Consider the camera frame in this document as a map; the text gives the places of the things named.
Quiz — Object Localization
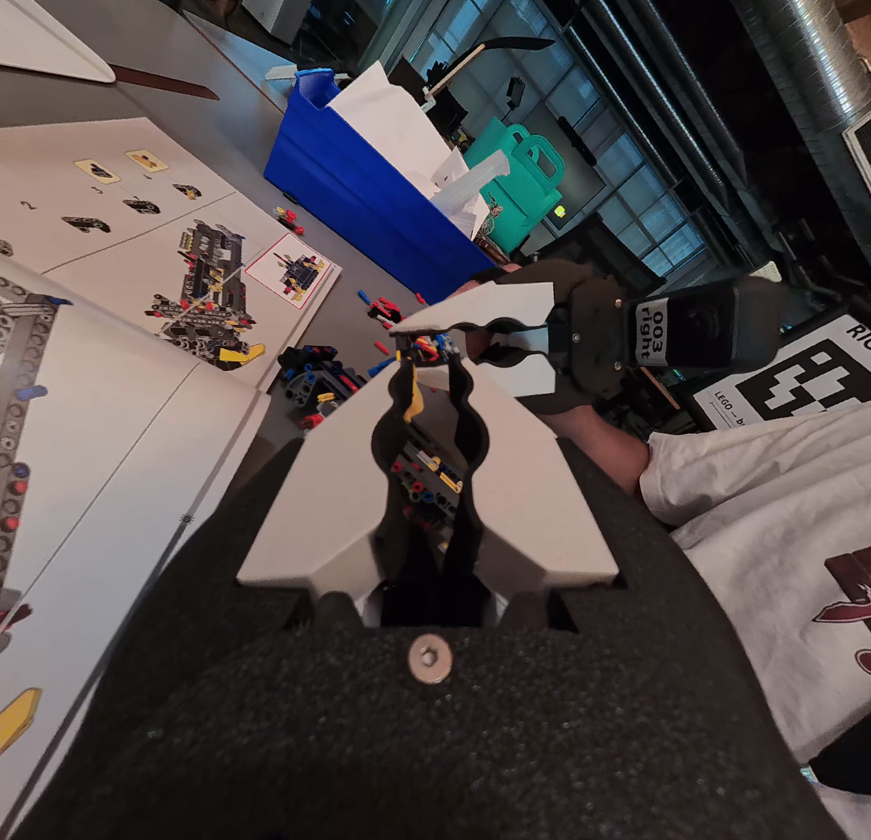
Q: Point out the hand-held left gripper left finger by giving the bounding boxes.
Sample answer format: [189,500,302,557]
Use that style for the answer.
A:
[237,360,417,626]

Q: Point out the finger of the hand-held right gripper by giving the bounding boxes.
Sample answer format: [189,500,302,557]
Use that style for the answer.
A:
[388,281,558,341]
[473,347,559,400]

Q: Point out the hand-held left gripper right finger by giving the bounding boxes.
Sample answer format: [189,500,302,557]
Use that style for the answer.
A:
[445,357,621,626]

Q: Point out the yellow thin lego beam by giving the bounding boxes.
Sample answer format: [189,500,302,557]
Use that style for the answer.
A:
[400,360,427,425]

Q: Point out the lego car chassis model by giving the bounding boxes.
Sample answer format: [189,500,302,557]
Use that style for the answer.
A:
[278,330,470,535]

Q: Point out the person's right forearm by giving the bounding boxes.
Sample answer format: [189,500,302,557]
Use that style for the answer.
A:
[541,405,653,497]

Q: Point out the scattered small lego pins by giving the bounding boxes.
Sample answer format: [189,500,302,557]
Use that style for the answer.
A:
[271,204,431,380]

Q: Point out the lego instruction booklet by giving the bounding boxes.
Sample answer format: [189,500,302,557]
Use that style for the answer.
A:
[0,115,341,820]

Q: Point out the person's right hand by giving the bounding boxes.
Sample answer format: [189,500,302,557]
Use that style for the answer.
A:
[455,262,523,299]

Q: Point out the teal felt bag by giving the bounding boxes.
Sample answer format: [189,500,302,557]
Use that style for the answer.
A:
[463,122,566,256]

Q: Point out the blue plastic bin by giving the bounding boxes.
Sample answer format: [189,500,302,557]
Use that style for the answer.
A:
[264,68,498,303]

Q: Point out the white paper bags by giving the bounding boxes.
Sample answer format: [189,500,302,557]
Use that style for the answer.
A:
[327,61,511,239]

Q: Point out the black white marker sign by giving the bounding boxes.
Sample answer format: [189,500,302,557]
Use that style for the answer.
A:
[690,313,871,433]

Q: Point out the black wooden desk lamp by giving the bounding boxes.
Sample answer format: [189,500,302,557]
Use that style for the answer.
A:
[422,36,558,103]

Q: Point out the silver ventilation duct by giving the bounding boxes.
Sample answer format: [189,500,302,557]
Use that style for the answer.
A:
[714,0,871,137]

